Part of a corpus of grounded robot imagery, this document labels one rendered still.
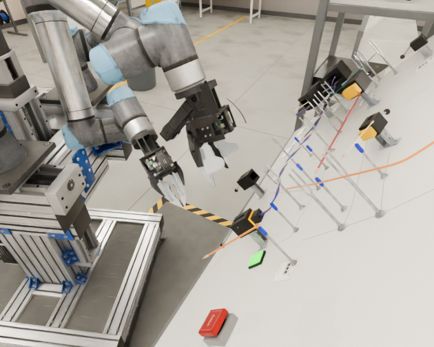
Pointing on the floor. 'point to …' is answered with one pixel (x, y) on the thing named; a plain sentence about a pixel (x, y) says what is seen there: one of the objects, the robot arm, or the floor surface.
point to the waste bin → (142, 81)
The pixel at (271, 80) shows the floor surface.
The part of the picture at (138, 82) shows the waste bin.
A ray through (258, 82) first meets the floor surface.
